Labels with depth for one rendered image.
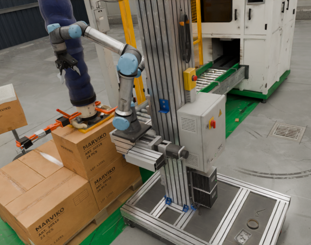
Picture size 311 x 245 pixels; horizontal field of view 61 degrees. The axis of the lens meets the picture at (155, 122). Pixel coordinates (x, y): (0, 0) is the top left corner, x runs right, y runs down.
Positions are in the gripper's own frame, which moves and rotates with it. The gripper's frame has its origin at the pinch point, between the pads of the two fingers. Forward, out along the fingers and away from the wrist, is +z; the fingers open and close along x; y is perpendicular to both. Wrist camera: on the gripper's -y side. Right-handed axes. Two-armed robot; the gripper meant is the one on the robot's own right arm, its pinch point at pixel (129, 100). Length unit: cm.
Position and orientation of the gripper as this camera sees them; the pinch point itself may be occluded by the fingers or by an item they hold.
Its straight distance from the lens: 243.9
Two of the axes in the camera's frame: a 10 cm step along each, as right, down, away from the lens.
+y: -6.4, 4.6, -6.2
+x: 7.6, 2.2, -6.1
